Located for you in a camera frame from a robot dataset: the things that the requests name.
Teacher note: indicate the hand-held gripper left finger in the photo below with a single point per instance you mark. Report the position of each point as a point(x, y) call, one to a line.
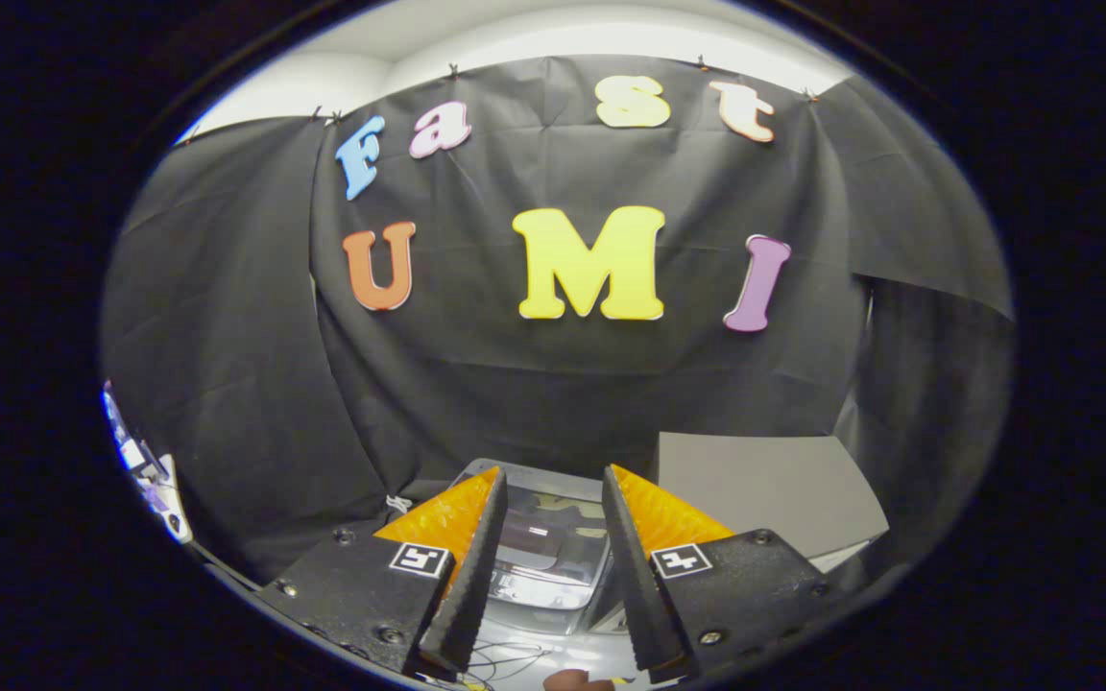
point(471, 585)

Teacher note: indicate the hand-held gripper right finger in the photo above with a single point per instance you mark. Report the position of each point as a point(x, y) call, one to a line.
point(635, 585)

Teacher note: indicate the grey cabinet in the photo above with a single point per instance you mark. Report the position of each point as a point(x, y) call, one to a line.
point(764, 480)

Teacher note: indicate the black backdrop cloth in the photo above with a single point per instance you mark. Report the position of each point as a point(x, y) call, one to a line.
point(563, 384)

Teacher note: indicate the white and blue object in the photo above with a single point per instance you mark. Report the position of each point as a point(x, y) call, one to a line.
point(145, 461)

